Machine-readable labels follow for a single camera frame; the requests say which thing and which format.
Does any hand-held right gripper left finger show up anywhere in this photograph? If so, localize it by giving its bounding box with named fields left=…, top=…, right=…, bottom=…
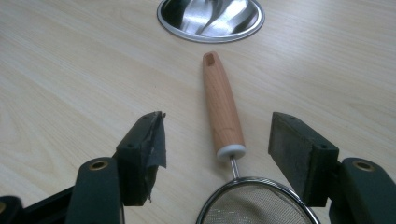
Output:
left=64, top=110, right=167, bottom=224

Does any wooden-handled mesh strainer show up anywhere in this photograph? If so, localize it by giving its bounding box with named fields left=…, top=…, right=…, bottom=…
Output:
left=195, top=50, right=321, bottom=224

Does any stainless steel bowl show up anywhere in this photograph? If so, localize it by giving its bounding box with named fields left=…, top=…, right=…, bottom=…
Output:
left=156, top=0, right=266, bottom=44

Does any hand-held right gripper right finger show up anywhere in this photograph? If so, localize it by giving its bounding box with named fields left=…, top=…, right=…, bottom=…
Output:
left=267, top=111, right=396, bottom=224

